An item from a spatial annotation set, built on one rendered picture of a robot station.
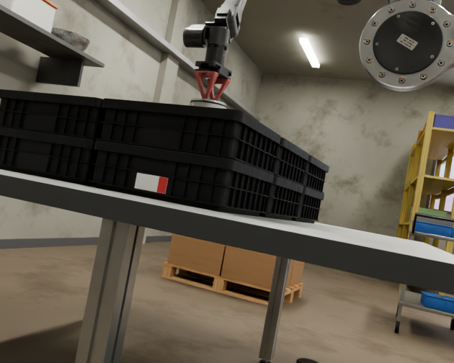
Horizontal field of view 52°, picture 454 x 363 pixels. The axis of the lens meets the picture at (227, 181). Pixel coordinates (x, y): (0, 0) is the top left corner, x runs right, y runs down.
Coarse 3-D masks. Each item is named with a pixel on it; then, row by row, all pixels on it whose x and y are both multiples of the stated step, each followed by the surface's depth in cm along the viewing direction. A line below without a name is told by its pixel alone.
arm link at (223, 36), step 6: (204, 30) 130; (210, 30) 129; (216, 30) 128; (222, 30) 128; (228, 30) 129; (204, 36) 130; (210, 36) 129; (216, 36) 128; (222, 36) 128; (228, 36) 130; (204, 42) 131; (210, 42) 128; (216, 42) 128; (222, 42) 128
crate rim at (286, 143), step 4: (280, 140) 130; (284, 140) 131; (288, 140) 134; (280, 144) 130; (284, 144) 131; (288, 144) 135; (292, 144) 138; (288, 148) 135; (292, 148) 138; (296, 148) 142; (300, 148) 145; (296, 152) 142; (300, 152) 146; (304, 152) 150; (304, 156) 150; (308, 156) 155
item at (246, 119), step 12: (120, 108) 117; (132, 108) 115; (144, 108) 113; (156, 108) 112; (168, 108) 110; (180, 108) 109; (192, 108) 108; (204, 108) 106; (216, 108) 105; (240, 120) 103; (252, 120) 109; (264, 132) 117; (276, 144) 130
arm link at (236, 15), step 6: (228, 0) 140; (234, 0) 139; (240, 0) 139; (222, 6) 136; (228, 6) 135; (234, 6) 135; (240, 6) 138; (216, 12) 134; (234, 12) 132; (240, 12) 138; (228, 18) 131; (234, 18) 132; (240, 18) 139; (228, 24) 132; (234, 24) 133; (234, 30) 134; (234, 36) 135
